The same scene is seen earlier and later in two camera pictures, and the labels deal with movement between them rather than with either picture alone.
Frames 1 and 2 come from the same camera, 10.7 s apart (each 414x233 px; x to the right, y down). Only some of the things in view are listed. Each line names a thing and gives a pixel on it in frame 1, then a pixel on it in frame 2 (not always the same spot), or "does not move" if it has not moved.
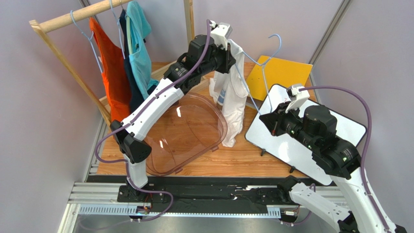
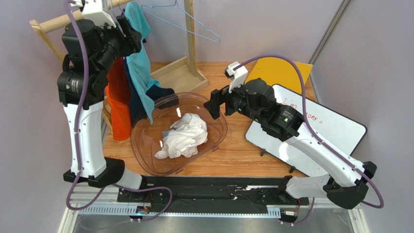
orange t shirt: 114,78 does not move
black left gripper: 229,60 to 131,42
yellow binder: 269,71 does not move
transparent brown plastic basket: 189,134 does not move
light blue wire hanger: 263,65 to 218,37
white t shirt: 229,87 to 185,136
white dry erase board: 290,150 does not move
